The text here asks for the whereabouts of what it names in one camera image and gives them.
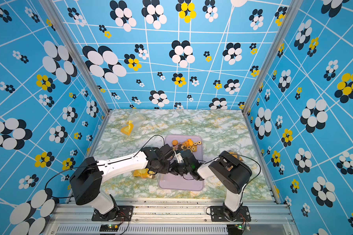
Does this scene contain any ziploc cookie bag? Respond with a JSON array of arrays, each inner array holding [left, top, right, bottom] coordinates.
[[228, 151, 244, 162], [133, 168, 156, 179]]

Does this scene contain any poured cookies pile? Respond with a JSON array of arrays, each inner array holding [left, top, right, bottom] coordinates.
[[171, 139, 202, 152]]

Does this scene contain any ziploc bag of cookies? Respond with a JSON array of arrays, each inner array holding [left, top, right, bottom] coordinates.
[[120, 113, 146, 136]]

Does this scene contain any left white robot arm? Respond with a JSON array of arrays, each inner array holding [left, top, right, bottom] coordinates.
[[70, 144, 175, 221]]

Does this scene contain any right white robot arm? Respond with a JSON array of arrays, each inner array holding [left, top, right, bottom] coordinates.
[[169, 151, 252, 221]]

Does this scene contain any lilac rectangular tray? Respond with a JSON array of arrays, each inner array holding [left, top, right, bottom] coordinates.
[[158, 135, 204, 192]]

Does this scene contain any right green circuit board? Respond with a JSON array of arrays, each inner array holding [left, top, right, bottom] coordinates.
[[227, 224, 246, 235]]

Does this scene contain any green circuit board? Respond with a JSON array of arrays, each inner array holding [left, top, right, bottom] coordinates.
[[227, 224, 246, 235], [99, 224, 120, 234]]

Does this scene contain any left green circuit board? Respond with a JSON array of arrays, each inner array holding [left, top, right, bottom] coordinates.
[[99, 224, 120, 234]]

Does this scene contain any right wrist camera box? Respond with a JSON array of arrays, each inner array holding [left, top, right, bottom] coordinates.
[[175, 150, 185, 164]]

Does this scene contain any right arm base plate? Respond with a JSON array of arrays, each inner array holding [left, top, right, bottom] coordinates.
[[206, 206, 252, 223]]

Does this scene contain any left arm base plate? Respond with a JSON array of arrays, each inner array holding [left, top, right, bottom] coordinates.
[[92, 206, 134, 222]]

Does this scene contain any aluminium front rail frame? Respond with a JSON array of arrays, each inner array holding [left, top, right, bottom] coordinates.
[[44, 198, 300, 235]]

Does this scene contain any left aluminium corner post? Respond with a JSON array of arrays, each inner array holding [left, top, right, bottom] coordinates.
[[40, 1, 110, 115]]

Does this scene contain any aluminium corner post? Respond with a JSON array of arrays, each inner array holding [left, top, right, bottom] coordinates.
[[40, 1, 110, 115], [243, 0, 303, 116]]

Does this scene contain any right aluminium corner post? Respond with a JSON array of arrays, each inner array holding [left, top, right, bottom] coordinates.
[[243, 0, 303, 116]]

